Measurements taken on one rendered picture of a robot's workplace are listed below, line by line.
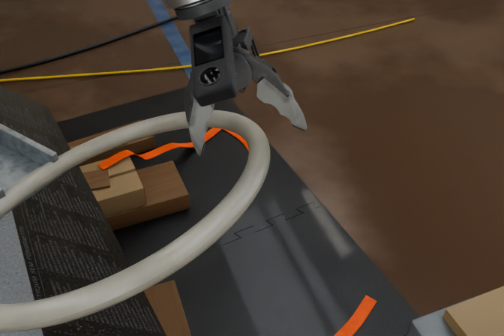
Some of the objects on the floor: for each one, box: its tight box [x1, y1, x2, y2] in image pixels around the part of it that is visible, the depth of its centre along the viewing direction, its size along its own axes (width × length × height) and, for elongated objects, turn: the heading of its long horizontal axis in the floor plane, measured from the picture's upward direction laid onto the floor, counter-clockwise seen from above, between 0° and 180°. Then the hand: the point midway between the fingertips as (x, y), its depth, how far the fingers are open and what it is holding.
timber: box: [144, 280, 191, 336], centre depth 188 cm, size 30×12×12 cm, turn 20°
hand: (252, 147), depth 73 cm, fingers open, 14 cm apart
